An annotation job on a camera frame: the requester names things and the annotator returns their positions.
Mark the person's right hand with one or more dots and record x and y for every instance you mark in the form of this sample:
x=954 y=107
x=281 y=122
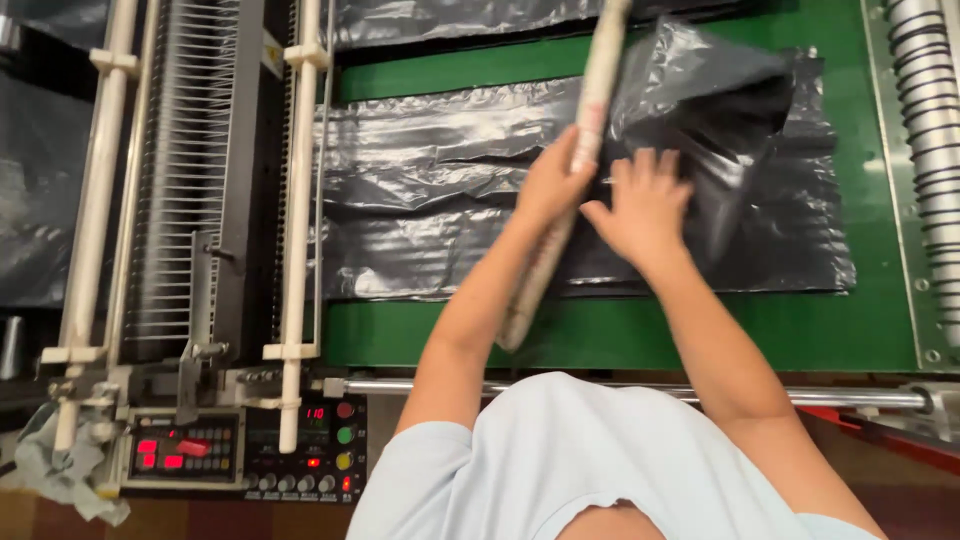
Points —
x=646 y=217

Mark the person's left hand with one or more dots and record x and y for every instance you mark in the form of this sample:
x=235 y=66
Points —
x=549 y=186

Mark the person's left fingers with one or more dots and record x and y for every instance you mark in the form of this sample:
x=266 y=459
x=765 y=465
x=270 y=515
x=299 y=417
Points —
x=576 y=150

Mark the long cardboard tube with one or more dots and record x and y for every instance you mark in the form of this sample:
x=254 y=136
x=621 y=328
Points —
x=592 y=97

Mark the stack of black plastic bags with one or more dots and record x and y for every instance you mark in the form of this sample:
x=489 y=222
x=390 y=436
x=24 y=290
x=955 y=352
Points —
x=435 y=187

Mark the black plastic film sheet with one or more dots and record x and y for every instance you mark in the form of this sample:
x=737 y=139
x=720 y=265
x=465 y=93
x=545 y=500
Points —
x=450 y=19
x=37 y=187

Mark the green conveyor belt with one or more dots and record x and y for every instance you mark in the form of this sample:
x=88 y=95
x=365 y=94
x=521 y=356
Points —
x=675 y=334

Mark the thin steel guide rod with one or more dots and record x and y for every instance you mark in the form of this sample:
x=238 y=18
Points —
x=322 y=187

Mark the white machine rod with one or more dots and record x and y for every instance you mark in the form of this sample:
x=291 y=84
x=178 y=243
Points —
x=298 y=202
x=101 y=202

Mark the smooth steel roller bar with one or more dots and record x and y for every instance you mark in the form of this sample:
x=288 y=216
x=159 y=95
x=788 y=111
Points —
x=750 y=394

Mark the person's light blue shirt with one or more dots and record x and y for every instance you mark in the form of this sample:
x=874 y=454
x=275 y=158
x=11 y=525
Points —
x=540 y=465

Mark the bolted steel side plate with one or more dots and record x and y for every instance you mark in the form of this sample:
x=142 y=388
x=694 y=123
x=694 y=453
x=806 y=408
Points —
x=892 y=225

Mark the ribbed steel roller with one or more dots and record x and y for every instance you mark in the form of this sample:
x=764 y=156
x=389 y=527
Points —
x=930 y=135

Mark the black machine control panel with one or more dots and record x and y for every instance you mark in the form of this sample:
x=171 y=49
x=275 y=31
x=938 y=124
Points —
x=285 y=450

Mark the grey rag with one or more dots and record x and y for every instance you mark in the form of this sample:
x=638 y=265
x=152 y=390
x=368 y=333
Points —
x=64 y=472

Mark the red machine frame rail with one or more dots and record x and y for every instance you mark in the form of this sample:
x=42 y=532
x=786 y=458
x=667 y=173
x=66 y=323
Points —
x=900 y=442

